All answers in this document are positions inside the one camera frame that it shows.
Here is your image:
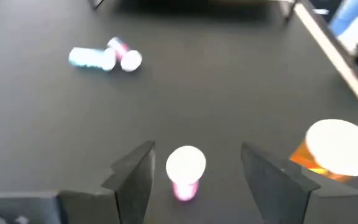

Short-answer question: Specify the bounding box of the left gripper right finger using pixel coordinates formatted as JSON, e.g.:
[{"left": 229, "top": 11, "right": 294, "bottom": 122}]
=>
[{"left": 241, "top": 142, "right": 321, "bottom": 224}]

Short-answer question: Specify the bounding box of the large amber pill bottle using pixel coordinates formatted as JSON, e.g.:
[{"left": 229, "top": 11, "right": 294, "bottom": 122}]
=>
[{"left": 289, "top": 119, "right": 358, "bottom": 183}]

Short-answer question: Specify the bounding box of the teal pill bottle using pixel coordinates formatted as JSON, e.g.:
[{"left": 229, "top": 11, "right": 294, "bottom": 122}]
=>
[{"left": 68, "top": 46, "right": 117, "bottom": 72}]

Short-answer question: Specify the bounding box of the red pill bottle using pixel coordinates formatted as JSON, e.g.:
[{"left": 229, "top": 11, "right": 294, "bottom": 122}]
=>
[{"left": 106, "top": 36, "right": 143, "bottom": 73}]

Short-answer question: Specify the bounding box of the black table mat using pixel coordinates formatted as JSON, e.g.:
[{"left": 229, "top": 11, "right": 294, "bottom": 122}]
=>
[{"left": 0, "top": 0, "right": 358, "bottom": 224}]

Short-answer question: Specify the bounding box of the pink pill bottle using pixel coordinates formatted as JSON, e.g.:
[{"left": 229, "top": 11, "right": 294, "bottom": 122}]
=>
[{"left": 165, "top": 145, "right": 207, "bottom": 202}]

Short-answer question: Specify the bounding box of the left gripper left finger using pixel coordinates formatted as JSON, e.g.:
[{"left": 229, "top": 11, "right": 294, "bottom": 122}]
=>
[{"left": 103, "top": 140, "right": 157, "bottom": 224}]

